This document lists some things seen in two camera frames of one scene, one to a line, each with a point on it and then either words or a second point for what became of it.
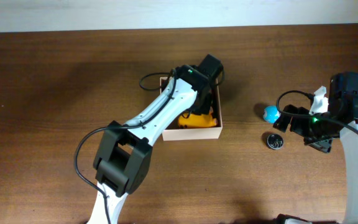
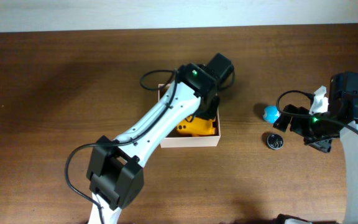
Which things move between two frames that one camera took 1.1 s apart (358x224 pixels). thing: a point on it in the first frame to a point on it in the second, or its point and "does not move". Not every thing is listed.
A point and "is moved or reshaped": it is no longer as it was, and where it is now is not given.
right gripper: [291, 118] does not move
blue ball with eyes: [271, 114] does not move
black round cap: [275, 141] does not move
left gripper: [202, 104] to [209, 111]
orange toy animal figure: [188, 120] is moved or reshaped
